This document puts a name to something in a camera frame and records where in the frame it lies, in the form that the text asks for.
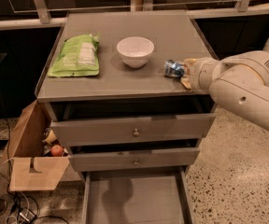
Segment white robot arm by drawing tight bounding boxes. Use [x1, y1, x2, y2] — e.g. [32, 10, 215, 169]
[181, 14, 269, 131]

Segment grey drawer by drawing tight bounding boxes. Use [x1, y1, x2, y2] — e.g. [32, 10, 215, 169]
[69, 147, 200, 172]
[50, 113, 215, 147]
[81, 167, 195, 224]

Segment beige item in box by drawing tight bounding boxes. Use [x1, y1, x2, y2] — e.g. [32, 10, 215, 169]
[43, 129, 57, 145]

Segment grey bottom drawer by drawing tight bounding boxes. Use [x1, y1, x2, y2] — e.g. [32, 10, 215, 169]
[81, 167, 195, 224]

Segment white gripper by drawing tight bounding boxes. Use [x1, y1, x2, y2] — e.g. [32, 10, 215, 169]
[180, 57, 220, 94]

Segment grey top drawer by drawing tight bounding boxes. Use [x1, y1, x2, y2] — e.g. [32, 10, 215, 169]
[50, 113, 215, 147]

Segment grey drawer cabinet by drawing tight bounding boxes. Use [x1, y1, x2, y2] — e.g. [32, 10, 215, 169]
[35, 10, 234, 175]

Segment green snack bag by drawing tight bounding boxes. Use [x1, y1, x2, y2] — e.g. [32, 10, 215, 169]
[48, 34, 99, 77]

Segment blue silver redbull can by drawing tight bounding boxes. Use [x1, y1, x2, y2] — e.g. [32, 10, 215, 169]
[164, 60, 186, 77]

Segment white ceramic bowl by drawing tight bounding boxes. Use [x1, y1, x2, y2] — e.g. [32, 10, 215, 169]
[117, 36, 155, 68]

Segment metal railing frame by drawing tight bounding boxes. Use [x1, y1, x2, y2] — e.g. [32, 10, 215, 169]
[0, 0, 269, 32]

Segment grey middle drawer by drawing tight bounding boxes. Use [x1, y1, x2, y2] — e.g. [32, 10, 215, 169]
[69, 147, 200, 172]

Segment brown cardboard box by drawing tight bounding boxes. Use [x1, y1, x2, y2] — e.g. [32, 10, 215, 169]
[1, 101, 69, 191]

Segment brass top drawer knob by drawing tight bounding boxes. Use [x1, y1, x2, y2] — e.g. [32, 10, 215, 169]
[133, 128, 141, 137]

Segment red apple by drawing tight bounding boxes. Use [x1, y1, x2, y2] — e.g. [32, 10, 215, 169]
[50, 145, 64, 157]

